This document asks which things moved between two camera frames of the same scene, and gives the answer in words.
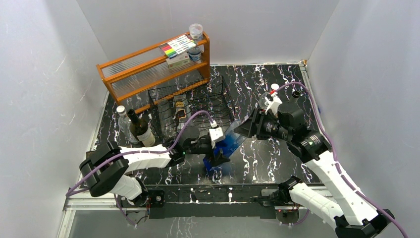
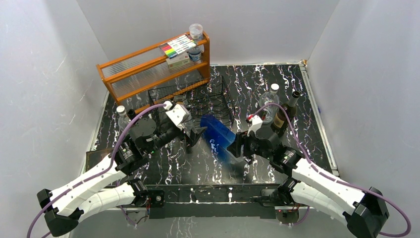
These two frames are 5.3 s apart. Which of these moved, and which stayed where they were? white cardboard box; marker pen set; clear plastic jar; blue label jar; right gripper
Moved: right gripper
Stayed: blue label jar; marker pen set; white cardboard box; clear plastic jar
